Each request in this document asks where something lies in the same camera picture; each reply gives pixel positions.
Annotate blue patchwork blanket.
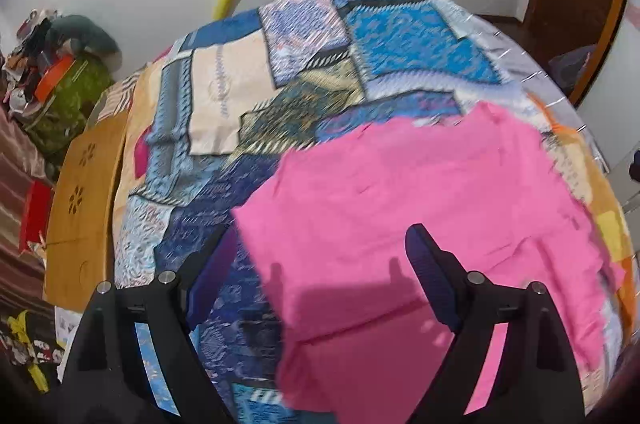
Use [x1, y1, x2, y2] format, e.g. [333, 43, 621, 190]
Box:
[112, 0, 636, 424]

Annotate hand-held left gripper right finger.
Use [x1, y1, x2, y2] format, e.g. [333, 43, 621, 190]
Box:
[404, 224, 588, 424]

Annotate black patterned cloth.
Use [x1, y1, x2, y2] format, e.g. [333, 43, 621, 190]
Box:
[0, 309, 66, 397]

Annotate red flat item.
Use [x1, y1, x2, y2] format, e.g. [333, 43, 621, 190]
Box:
[20, 181, 55, 252]

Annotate pile of assorted clutter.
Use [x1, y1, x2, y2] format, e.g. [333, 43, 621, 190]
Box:
[0, 8, 66, 115]

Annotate orange box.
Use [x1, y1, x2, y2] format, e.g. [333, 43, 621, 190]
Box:
[35, 56, 76, 101]

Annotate dark cloth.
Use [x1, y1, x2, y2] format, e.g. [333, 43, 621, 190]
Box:
[547, 45, 598, 97]

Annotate pink small garment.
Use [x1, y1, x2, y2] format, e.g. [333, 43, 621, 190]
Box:
[231, 101, 626, 424]

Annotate yellow ribbon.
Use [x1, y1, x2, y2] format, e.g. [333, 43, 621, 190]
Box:
[10, 310, 51, 392]

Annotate striped pillow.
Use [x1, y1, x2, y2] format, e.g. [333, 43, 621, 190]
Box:
[95, 71, 143, 120]

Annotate white printed sheet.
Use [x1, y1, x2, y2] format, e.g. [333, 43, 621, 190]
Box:
[54, 306, 77, 367]

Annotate green patterned bag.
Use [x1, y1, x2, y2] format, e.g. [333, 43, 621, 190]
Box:
[22, 51, 116, 160]

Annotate brown striped cloth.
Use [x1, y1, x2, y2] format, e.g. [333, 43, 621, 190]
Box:
[0, 104, 56, 305]

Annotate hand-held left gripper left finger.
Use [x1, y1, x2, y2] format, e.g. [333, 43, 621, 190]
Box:
[57, 224, 244, 424]

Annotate wooden board with flower cutouts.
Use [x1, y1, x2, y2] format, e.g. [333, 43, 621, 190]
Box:
[44, 109, 132, 307]

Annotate grey plush cushion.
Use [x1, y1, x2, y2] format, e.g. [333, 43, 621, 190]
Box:
[45, 15, 122, 55]

